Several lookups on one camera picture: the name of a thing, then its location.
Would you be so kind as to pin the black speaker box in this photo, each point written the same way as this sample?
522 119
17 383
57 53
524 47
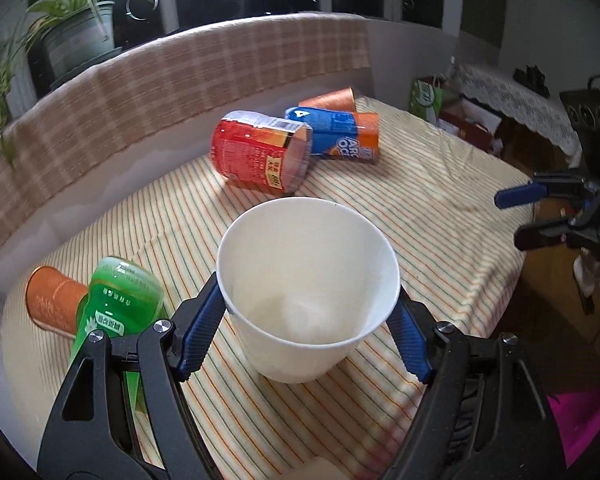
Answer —
595 125

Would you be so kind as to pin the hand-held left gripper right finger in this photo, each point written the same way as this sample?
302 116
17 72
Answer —
406 336

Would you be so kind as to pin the green bottle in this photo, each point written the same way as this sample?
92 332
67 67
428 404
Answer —
120 295

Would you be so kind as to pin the red printed cup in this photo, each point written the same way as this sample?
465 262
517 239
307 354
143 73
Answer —
245 152

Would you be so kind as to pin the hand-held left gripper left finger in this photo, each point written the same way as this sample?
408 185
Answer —
200 331

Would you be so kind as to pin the white paper cup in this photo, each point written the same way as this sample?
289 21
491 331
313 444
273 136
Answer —
300 280

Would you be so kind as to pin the green paper bag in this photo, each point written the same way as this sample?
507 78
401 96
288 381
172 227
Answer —
425 97

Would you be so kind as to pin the plain orange cup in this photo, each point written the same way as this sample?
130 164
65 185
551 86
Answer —
330 100
52 300

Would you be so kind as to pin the black device on lace cloth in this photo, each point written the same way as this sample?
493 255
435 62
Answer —
532 80

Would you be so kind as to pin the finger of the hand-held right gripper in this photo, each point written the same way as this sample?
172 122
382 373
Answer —
540 235
520 195

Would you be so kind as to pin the lace-covered side table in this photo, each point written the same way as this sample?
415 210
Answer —
510 95

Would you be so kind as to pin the potted plant in grey pot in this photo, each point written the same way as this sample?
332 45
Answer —
77 35

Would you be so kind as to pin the brown checked blanket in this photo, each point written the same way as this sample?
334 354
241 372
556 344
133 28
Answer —
145 90

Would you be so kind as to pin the red box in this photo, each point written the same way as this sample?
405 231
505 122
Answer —
467 127

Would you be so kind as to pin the blue and orange cup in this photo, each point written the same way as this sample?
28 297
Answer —
337 135

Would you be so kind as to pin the pink cloth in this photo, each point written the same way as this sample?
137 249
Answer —
587 425

